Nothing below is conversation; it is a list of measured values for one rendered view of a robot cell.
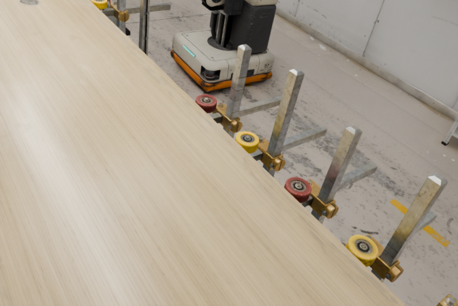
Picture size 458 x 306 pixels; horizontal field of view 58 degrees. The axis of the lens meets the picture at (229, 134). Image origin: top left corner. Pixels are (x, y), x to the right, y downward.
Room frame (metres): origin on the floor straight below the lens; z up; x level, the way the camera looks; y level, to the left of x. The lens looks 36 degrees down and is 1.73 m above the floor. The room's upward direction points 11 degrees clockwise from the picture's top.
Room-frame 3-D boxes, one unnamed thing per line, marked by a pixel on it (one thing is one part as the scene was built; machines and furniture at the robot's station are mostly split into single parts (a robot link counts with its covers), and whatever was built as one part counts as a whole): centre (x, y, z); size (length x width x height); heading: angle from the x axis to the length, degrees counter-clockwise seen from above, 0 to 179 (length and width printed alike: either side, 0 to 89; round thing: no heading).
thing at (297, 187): (0.93, -0.23, 0.85); 0.08 x 0.08 x 0.11
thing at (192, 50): (3.20, 0.18, 0.16); 0.67 x 0.64 x 0.25; 130
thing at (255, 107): (1.43, -0.04, 0.80); 0.43 x 0.03 x 0.04; 133
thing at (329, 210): (0.99, -0.32, 0.82); 0.14 x 0.06 x 0.05; 43
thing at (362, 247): (0.75, -0.40, 0.85); 0.08 x 0.08 x 0.11
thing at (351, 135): (0.97, -0.34, 0.88); 0.04 x 0.04 x 0.48; 43
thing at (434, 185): (0.79, -0.51, 0.91); 0.04 x 0.04 x 0.48; 43
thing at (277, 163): (1.17, -0.15, 0.81); 0.14 x 0.06 x 0.05; 43
